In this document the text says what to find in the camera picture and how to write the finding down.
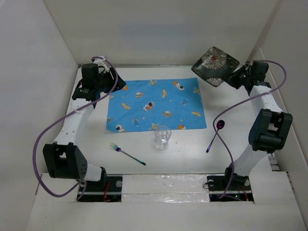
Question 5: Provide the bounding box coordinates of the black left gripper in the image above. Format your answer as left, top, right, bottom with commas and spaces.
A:
95, 67, 125, 94

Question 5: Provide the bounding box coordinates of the black floral square plate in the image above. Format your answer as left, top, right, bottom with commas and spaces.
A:
191, 46, 240, 87

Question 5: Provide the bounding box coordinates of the blue space print cloth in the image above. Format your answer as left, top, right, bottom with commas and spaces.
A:
106, 78, 207, 132

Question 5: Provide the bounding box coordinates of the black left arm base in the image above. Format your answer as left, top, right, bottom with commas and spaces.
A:
77, 175, 123, 203

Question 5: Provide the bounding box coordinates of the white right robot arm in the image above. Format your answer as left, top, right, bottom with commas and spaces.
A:
222, 61, 293, 190

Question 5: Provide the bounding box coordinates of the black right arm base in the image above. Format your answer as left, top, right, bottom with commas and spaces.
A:
203, 167, 254, 202

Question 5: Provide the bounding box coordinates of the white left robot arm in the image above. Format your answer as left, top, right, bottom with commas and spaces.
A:
43, 56, 126, 191

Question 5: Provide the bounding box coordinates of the purple metal spoon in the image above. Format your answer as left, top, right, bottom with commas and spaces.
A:
206, 120, 225, 153

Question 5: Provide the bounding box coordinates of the iridescent metal fork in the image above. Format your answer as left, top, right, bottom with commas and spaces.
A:
110, 143, 146, 166

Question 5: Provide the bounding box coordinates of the clear plastic cup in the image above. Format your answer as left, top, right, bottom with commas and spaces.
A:
154, 125, 172, 150

